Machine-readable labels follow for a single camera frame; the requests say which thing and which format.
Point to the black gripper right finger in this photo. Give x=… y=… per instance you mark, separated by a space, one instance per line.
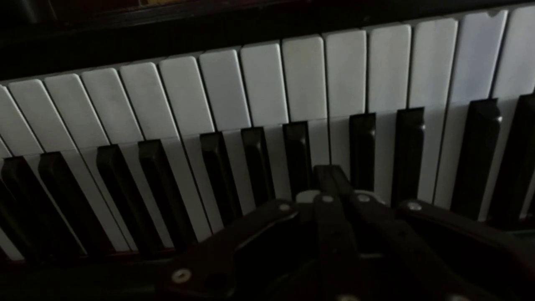
x=449 y=257

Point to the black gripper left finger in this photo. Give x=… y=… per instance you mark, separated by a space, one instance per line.
x=283 y=252

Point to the black digital piano keyboard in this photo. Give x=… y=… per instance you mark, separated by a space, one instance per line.
x=134 y=136

